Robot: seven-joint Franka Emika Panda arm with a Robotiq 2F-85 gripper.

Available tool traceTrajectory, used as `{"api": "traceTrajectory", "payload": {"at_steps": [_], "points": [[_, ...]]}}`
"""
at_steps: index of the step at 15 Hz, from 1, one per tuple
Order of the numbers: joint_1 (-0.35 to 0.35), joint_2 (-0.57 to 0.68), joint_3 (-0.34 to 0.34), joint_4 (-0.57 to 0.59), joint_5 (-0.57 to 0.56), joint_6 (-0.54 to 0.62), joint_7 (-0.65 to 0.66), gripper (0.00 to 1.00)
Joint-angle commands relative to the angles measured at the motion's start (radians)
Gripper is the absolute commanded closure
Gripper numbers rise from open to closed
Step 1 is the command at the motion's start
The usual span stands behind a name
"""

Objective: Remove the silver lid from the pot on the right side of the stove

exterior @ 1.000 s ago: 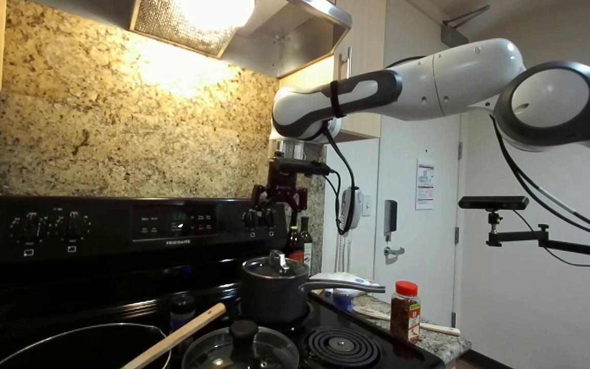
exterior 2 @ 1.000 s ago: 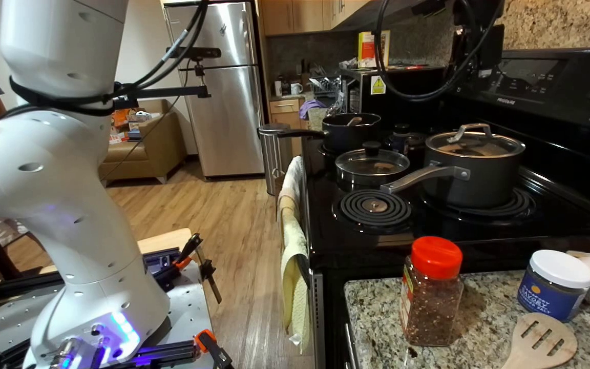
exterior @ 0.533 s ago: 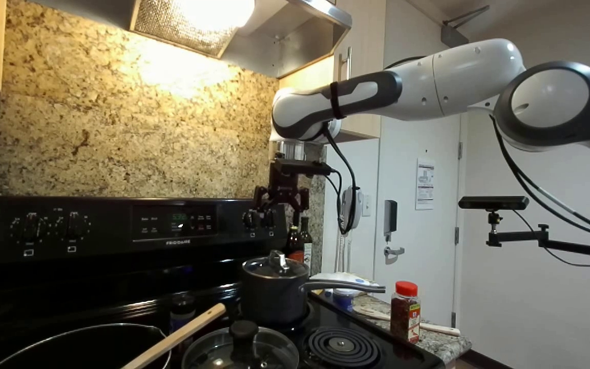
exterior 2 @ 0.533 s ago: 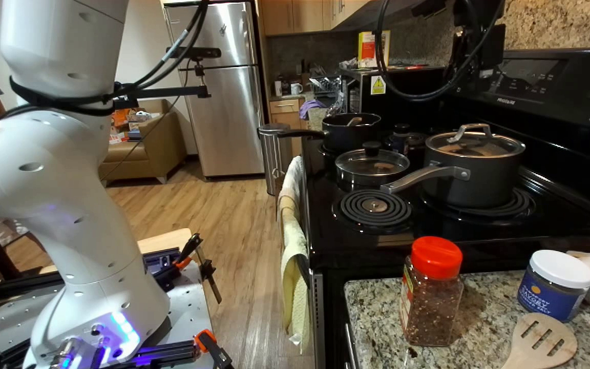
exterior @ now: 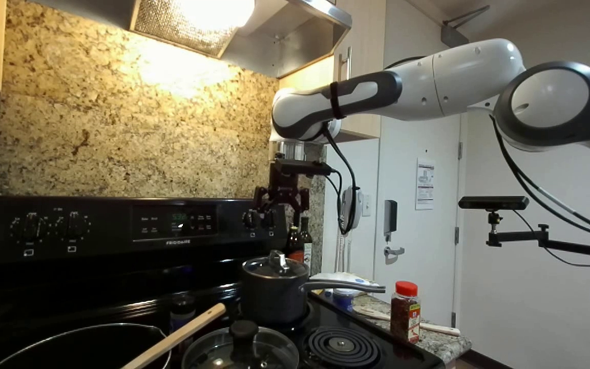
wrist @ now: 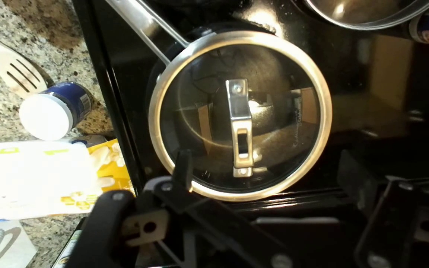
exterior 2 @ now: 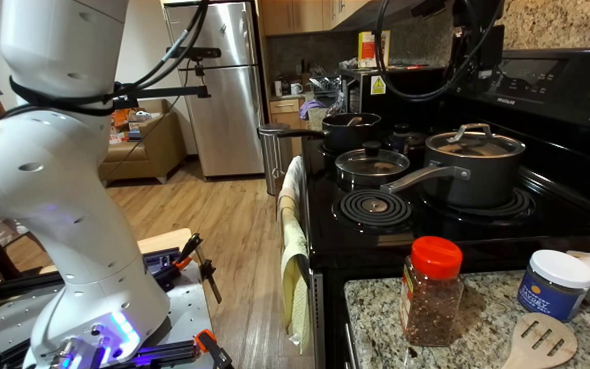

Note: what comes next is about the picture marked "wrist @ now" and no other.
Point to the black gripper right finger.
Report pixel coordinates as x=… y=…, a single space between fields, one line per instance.
x=398 y=199

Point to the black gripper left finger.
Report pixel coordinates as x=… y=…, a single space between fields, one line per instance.
x=110 y=224

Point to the silver rimmed glass lid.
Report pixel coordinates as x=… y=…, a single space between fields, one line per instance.
x=238 y=114

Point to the black electric stove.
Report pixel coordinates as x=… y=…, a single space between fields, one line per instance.
x=119 y=124

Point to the blue jar with white lid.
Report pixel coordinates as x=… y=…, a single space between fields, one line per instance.
x=45 y=117

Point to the glass lid with black knob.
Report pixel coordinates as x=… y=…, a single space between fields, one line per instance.
x=364 y=16

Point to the white yellow printed package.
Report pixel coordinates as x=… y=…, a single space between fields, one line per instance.
x=36 y=180

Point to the wooden slotted spatula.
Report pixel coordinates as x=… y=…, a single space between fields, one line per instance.
x=15 y=72

